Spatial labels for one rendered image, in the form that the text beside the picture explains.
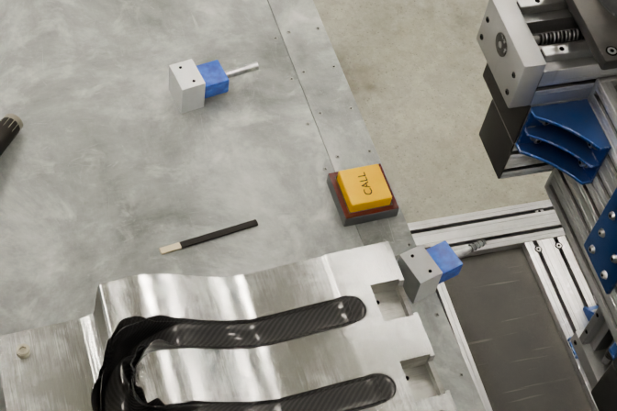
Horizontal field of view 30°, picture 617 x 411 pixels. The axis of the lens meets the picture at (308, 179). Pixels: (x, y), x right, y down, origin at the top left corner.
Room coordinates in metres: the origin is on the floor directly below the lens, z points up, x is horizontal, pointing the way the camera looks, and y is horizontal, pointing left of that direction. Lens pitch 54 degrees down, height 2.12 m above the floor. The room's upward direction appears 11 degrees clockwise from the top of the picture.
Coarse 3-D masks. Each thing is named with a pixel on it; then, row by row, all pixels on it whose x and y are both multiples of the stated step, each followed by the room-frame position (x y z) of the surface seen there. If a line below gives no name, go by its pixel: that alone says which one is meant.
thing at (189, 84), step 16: (176, 64) 1.07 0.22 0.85; (192, 64) 1.08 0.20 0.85; (208, 64) 1.10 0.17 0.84; (256, 64) 1.12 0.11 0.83; (176, 80) 1.05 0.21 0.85; (192, 80) 1.05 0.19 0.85; (208, 80) 1.07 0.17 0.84; (224, 80) 1.07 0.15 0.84; (176, 96) 1.04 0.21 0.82; (192, 96) 1.04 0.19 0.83; (208, 96) 1.06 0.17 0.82
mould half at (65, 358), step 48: (144, 288) 0.66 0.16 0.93; (192, 288) 0.69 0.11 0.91; (240, 288) 0.71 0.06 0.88; (288, 288) 0.73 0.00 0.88; (336, 288) 0.74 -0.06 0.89; (0, 336) 0.60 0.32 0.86; (48, 336) 0.61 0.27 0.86; (96, 336) 0.62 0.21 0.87; (336, 336) 0.67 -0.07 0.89; (384, 336) 0.68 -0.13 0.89; (48, 384) 0.55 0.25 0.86; (144, 384) 0.54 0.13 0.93; (192, 384) 0.56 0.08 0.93; (240, 384) 0.58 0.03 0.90; (288, 384) 0.60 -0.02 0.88
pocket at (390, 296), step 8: (392, 280) 0.76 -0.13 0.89; (376, 288) 0.76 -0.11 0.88; (384, 288) 0.76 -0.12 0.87; (392, 288) 0.77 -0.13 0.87; (400, 288) 0.76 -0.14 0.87; (376, 296) 0.75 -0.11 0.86; (384, 296) 0.75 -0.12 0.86; (392, 296) 0.76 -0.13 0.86; (400, 296) 0.75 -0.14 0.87; (384, 304) 0.74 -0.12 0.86; (392, 304) 0.75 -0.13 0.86; (400, 304) 0.75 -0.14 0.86; (408, 304) 0.74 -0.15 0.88; (384, 312) 0.73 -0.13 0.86; (392, 312) 0.73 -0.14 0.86; (400, 312) 0.74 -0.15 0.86; (408, 312) 0.73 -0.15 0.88; (384, 320) 0.72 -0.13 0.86
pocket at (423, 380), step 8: (408, 360) 0.66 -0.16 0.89; (416, 360) 0.66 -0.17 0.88; (424, 360) 0.67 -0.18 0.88; (432, 360) 0.67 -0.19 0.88; (408, 368) 0.66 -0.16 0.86; (416, 368) 0.66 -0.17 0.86; (424, 368) 0.67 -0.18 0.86; (432, 368) 0.66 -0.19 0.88; (408, 376) 0.65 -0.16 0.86; (416, 376) 0.65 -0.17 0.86; (424, 376) 0.65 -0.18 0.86; (432, 376) 0.65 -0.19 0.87; (416, 384) 0.64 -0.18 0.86; (424, 384) 0.64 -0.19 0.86; (432, 384) 0.65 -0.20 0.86; (440, 384) 0.64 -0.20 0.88; (416, 392) 0.63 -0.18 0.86; (424, 392) 0.63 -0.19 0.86; (432, 392) 0.64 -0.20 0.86; (440, 392) 0.63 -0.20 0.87; (416, 400) 0.62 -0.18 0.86
